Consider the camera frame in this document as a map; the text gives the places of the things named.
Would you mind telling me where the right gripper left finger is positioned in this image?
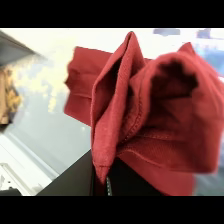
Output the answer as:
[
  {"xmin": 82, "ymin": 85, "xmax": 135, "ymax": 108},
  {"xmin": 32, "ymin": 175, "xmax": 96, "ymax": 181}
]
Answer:
[{"xmin": 36, "ymin": 149, "xmax": 98, "ymax": 197}]

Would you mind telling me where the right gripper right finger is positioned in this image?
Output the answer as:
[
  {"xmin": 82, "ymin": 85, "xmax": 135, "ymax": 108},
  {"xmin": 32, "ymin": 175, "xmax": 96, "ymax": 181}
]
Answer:
[{"xmin": 106, "ymin": 156, "xmax": 165, "ymax": 197}]

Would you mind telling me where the silver frame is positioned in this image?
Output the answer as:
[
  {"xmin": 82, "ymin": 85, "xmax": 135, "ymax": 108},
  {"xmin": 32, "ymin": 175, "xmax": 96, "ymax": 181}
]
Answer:
[{"xmin": 0, "ymin": 133, "xmax": 60, "ymax": 197}]

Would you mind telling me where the red T-shirt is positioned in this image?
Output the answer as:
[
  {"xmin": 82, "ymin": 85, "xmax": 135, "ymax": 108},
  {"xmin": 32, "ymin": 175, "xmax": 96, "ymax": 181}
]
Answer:
[{"xmin": 63, "ymin": 30, "xmax": 224, "ymax": 197}]

